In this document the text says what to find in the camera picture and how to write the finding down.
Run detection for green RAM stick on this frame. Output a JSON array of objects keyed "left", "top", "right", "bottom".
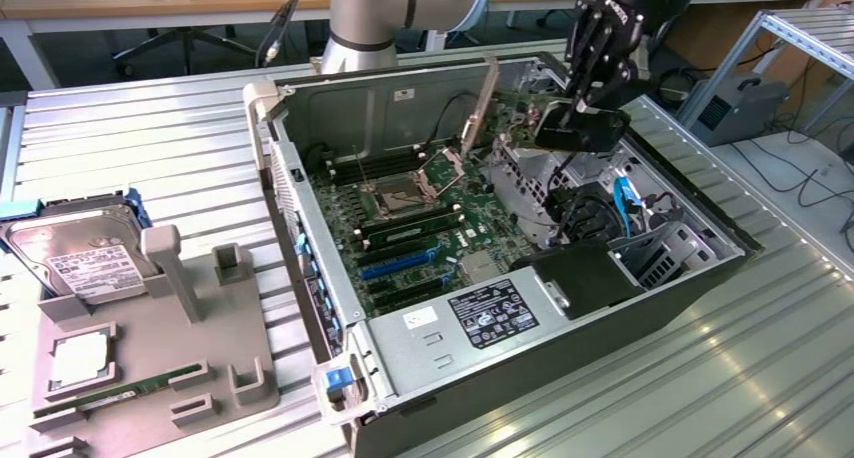
[{"left": 31, "top": 362, "right": 207, "bottom": 423}]

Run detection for wooden desk with box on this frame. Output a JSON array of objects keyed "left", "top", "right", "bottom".
[{"left": 0, "top": 0, "right": 335, "bottom": 92}]

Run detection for teal plastic piece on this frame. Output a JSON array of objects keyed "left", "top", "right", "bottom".
[{"left": 0, "top": 202, "right": 36, "bottom": 225}]

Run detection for aluminium profile frame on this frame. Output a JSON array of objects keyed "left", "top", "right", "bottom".
[{"left": 673, "top": 5, "right": 854, "bottom": 139}]

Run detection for long black expansion slot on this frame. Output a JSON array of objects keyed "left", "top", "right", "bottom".
[
  {"left": 373, "top": 288, "right": 453, "bottom": 315},
  {"left": 369, "top": 276, "right": 443, "bottom": 303},
  {"left": 355, "top": 244, "right": 430, "bottom": 268}
]

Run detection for silver perforated disk bay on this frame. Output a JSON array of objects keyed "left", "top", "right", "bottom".
[{"left": 608, "top": 220, "right": 748, "bottom": 292}]

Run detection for black looped wire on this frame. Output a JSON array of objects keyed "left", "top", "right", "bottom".
[{"left": 426, "top": 91, "right": 490, "bottom": 147}]

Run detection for CPU socket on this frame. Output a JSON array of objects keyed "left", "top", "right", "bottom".
[{"left": 363, "top": 175, "right": 435, "bottom": 220}]

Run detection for silver hard disk drive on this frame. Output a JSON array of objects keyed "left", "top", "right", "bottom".
[{"left": 0, "top": 187, "right": 157, "bottom": 299}]

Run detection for silver metal drive cage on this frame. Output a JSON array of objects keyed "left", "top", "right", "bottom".
[{"left": 489, "top": 140, "right": 606, "bottom": 252}]

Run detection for black wire bundle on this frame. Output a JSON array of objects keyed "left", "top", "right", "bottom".
[{"left": 545, "top": 185, "right": 620, "bottom": 247}]

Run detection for blue case latch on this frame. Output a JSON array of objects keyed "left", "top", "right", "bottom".
[{"left": 319, "top": 369, "right": 354, "bottom": 393}]

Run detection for blue data wire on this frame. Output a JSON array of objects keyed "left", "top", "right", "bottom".
[{"left": 612, "top": 176, "right": 640, "bottom": 240}]

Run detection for grey parts rack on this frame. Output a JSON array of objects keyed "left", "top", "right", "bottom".
[{"left": 24, "top": 222, "right": 282, "bottom": 458}]

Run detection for blue expansion slot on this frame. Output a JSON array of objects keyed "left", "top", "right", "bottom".
[{"left": 359, "top": 254, "right": 439, "bottom": 281}]

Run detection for silver CPU chip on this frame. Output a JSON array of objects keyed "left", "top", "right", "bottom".
[{"left": 50, "top": 335, "right": 114, "bottom": 393}]

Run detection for black RAM stick with label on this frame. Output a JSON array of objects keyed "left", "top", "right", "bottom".
[{"left": 363, "top": 212, "right": 466, "bottom": 247}]

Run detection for black office chair base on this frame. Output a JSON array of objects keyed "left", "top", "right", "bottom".
[{"left": 110, "top": 25, "right": 263, "bottom": 78}]

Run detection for grey equipment box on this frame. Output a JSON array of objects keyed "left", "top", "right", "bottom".
[{"left": 678, "top": 74, "right": 794, "bottom": 148}]

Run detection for black floor cables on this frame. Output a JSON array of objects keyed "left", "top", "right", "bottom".
[{"left": 726, "top": 127, "right": 854, "bottom": 210}]

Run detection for metal socket cover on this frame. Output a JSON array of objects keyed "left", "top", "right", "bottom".
[{"left": 411, "top": 146, "right": 470, "bottom": 200}]

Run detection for black plastic air duct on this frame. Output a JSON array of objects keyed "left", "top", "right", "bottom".
[{"left": 510, "top": 240, "right": 648, "bottom": 322}]

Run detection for green motherboard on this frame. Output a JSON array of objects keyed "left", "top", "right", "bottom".
[{"left": 307, "top": 142, "right": 540, "bottom": 320}]

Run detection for black coiled cable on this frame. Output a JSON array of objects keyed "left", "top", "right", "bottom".
[{"left": 657, "top": 66, "right": 700, "bottom": 104}]

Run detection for silver power supply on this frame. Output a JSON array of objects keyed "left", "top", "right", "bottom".
[{"left": 363, "top": 265, "right": 582, "bottom": 399}]

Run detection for thin red black wire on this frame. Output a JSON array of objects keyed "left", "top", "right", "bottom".
[{"left": 637, "top": 190, "right": 680, "bottom": 217}]

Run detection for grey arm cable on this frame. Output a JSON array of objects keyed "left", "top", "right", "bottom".
[{"left": 263, "top": 0, "right": 313, "bottom": 65}]

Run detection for open black PC case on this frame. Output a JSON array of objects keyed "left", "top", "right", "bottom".
[{"left": 242, "top": 49, "right": 768, "bottom": 458}]

